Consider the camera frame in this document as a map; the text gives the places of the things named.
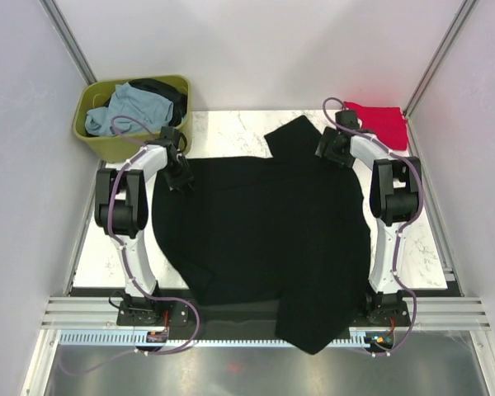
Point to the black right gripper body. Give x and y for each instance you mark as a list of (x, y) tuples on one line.
[(330, 137)]

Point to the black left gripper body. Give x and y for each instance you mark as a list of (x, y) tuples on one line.
[(178, 174)]

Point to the black t shirt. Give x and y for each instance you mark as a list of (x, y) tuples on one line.
[(288, 227)]

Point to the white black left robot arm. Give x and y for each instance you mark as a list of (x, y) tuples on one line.
[(121, 206)]

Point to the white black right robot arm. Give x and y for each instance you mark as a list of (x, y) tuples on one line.
[(395, 191)]

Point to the folded red t shirt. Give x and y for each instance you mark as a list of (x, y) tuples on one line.
[(387, 123)]

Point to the light blue t shirt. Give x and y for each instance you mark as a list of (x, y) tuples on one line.
[(134, 110)]

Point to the black garment in bin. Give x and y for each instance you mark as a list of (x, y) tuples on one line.
[(178, 99)]

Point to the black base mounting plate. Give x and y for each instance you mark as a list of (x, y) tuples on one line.
[(243, 321)]

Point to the aluminium front rail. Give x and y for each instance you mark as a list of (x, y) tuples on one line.
[(83, 313)]

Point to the right aluminium corner post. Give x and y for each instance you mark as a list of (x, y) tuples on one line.
[(457, 24)]

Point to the aluminium corner post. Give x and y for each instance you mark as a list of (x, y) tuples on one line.
[(60, 24), (457, 24)]

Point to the slotted cable duct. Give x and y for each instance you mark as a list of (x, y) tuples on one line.
[(144, 339)]

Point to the left aluminium corner post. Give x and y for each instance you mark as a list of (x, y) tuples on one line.
[(60, 24)]

